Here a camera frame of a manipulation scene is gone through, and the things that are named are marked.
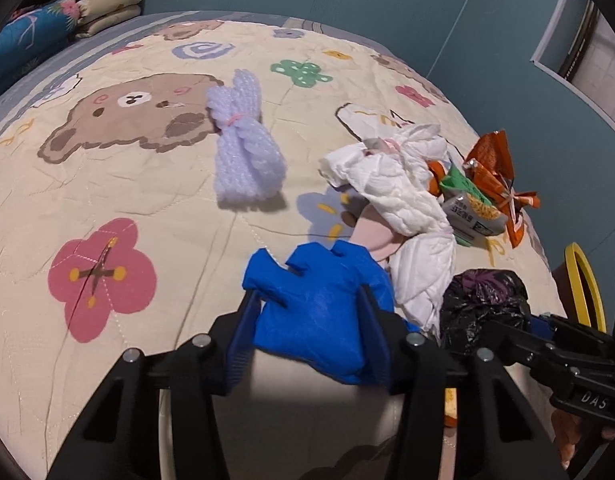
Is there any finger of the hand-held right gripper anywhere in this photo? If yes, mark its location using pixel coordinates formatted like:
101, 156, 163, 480
480, 321, 581, 378
531, 312, 611, 343

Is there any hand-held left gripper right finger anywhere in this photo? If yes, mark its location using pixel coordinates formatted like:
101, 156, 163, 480
355, 285, 571, 480

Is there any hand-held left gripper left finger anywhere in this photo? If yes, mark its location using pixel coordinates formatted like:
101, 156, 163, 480
44, 287, 263, 480

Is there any yellow rimmed bin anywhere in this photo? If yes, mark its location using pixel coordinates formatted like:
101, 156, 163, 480
565, 242, 608, 333

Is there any black plastic bag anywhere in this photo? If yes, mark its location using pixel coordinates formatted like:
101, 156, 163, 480
440, 269, 532, 356

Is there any blue rubber glove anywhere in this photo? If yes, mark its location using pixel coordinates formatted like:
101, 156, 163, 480
242, 240, 421, 386

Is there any person's right hand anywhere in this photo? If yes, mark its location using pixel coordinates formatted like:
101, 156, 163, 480
551, 409, 615, 467

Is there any pink cloth piece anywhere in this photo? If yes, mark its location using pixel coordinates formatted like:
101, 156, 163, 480
350, 205, 405, 263

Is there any green grey snack packet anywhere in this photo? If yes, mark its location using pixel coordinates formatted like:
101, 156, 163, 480
440, 165, 508, 248

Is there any orange snack wrapper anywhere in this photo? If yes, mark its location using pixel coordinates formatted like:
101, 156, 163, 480
462, 130, 541, 251

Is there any small orange object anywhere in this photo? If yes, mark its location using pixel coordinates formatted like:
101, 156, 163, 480
426, 160, 451, 197

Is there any purple foam net bundle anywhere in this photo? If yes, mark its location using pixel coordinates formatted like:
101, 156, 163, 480
206, 69, 288, 207

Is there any printed bear blanket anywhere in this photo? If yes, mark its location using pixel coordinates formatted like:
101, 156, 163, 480
0, 20, 555, 480

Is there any blue floral pillow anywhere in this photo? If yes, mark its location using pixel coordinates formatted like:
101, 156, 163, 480
0, 0, 83, 92

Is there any window with white frame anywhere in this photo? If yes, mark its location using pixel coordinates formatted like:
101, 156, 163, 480
532, 0, 615, 137

